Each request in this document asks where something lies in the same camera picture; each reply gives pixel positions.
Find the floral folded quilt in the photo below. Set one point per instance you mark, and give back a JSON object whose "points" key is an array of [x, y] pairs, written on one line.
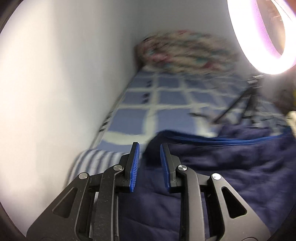
{"points": [[188, 52]]}

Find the black tripod stand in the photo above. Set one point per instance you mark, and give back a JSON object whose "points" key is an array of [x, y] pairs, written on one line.
{"points": [[249, 97]]}

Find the blue white striped mattress pad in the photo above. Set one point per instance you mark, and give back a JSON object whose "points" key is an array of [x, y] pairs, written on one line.
{"points": [[93, 161]]}

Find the navy puffer jacket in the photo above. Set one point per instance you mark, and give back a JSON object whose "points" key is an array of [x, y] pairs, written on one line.
{"points": [[258, 165]]}

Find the blue checkered bed sheet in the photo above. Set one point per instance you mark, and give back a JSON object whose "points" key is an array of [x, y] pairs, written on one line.
{"points": [[154, 101]]}

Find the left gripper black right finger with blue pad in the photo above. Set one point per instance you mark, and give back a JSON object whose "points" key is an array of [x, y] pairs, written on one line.
{"points": [[209, 204]]}

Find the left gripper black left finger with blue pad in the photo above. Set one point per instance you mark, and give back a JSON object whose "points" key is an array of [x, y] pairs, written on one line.
{"points": [[87, 209]]}

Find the white ring light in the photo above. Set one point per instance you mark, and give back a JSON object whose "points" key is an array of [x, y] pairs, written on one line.
{"points": [[254, 40]]}

